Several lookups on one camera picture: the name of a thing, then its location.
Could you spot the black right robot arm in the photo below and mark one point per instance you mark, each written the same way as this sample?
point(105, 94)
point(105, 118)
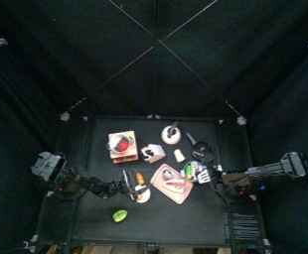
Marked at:
point(267, 173)

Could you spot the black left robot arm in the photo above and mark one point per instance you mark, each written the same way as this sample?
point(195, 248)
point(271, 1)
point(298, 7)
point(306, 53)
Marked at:
point(80, 182)

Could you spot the small bowl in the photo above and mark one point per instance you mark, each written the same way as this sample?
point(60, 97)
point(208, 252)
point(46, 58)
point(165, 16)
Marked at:
point(196, 168)

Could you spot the green toy vegetable in bowl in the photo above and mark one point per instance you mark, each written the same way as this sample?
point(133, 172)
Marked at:
point(188, 171)

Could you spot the white round toy plate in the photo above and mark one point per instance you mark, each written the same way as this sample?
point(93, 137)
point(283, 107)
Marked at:
point(144, 195)

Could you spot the white slotted toy spatula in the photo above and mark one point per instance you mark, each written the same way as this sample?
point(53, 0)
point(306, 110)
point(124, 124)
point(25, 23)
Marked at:
point(204, 176)

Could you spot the orange toy carrot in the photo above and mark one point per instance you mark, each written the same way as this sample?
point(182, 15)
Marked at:
point(140, 178)

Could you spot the black toy frying pan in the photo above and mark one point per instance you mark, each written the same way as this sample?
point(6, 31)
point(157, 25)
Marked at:
point(203, 150)

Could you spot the pink toy cutting board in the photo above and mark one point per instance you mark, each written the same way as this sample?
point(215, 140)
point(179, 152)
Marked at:
point(165, 189)

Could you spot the green toy leafy vegetable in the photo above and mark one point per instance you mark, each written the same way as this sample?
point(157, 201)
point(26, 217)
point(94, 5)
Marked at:
point(120, 215)

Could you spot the pale purple toy onion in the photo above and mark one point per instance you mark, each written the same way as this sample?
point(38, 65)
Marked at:
point(167, 173)

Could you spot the small cream toy piece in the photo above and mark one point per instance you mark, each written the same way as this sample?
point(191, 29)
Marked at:
point(180, 155)

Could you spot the red white toy fish slice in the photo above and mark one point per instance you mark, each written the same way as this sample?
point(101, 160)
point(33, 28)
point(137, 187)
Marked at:
point(176, 185)

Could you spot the wooden toy stove box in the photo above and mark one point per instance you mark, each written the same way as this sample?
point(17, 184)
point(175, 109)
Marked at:
point(124, 153)

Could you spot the red toy pepper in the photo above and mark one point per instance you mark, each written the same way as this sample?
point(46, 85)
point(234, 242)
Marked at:
point(124, 145)

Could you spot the silver toy pot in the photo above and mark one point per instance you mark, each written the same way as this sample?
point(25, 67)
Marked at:
point(116, 143)

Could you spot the white plate with dark object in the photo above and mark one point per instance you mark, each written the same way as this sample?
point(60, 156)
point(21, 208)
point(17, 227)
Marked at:
point(172, 135)

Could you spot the silver frame middle bracket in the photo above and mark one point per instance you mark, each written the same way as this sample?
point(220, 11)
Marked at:
point(153, 116)

